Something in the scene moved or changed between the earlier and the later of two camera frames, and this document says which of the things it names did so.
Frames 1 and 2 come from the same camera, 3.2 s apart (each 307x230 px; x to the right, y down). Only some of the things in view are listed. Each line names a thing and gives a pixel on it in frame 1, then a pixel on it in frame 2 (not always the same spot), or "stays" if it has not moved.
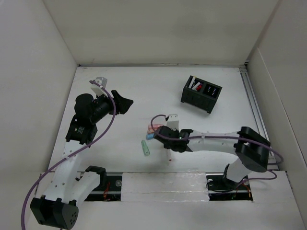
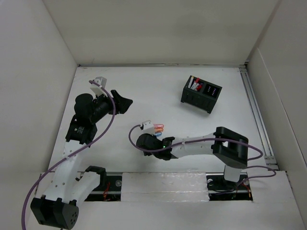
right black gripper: x=167 y=145 → x=153 y=136
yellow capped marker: x=192 y=81 stays
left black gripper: x=122 y=103 stays
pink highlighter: x=155 y=126 stays
